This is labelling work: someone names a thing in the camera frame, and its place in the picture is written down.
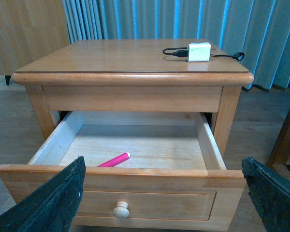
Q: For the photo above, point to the wooden panel cabinet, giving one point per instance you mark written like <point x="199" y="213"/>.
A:
<point x="29" y="30"/>

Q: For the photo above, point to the wooden nightstand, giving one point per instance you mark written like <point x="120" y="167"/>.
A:
<point x="134" y="75"/>

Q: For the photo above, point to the pink marker with clear cap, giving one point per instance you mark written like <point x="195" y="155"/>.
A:
<point x="116" y="161"/>

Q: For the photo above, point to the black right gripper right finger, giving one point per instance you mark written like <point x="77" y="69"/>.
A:
<point x="270" y="194"/>

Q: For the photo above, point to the white charger block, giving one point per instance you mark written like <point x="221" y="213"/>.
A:
<point x="199" y="52"/>

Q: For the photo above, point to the grey pleated curtain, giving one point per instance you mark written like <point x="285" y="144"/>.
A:
<point x="259" y="28"/>

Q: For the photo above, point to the wooden drawer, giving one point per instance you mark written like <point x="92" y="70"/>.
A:
<point x="175" y="177"/>

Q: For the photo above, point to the dark wooden furniture frame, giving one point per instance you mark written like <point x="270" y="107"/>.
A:
<point x="281" y="151"/>

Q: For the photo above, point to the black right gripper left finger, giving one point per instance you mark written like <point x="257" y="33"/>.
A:
<point x="52" y="206"/>

